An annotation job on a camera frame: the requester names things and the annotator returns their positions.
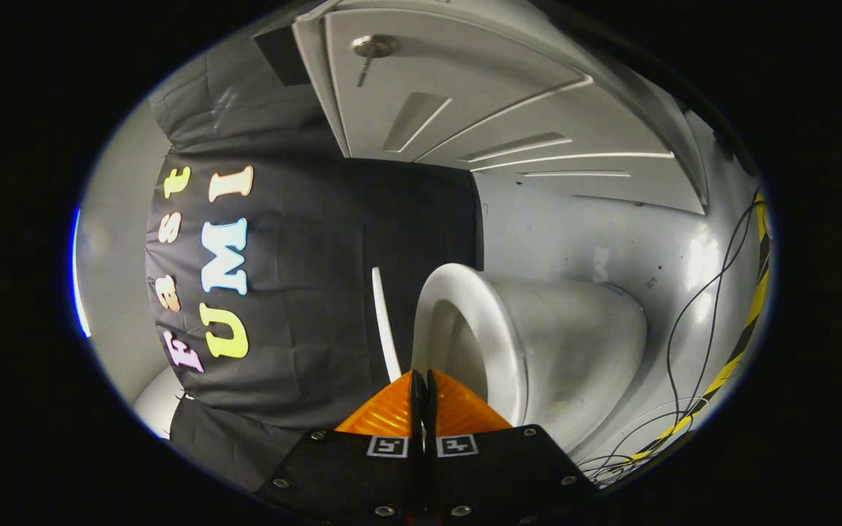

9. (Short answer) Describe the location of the white panelled door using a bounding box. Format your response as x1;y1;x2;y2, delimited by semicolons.
292;0;711;217

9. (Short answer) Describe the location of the white toilet tank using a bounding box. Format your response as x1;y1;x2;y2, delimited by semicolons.
132;365;189;441

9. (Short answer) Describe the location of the white toilet bowl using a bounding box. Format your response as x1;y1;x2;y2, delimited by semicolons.
411;262;649;455

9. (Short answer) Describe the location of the black floor cable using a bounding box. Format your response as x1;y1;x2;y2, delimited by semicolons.
578;219;740;487
664;196;764;439

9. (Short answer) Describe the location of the white toilet lid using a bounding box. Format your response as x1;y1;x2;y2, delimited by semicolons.
371;267;403;383

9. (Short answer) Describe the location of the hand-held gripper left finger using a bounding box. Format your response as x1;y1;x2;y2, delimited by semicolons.
254;370;428;526

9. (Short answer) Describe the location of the metal door knob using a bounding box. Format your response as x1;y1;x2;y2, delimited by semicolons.
351;34;401;88

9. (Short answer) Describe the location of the black backdrop cloth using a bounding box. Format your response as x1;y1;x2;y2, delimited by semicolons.
145;29;484;492

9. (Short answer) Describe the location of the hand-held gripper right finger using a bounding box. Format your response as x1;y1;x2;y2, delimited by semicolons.
425;369;602;526

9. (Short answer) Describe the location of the yellow and black hazard tape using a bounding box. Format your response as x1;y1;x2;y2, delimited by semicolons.
629;191;770;464

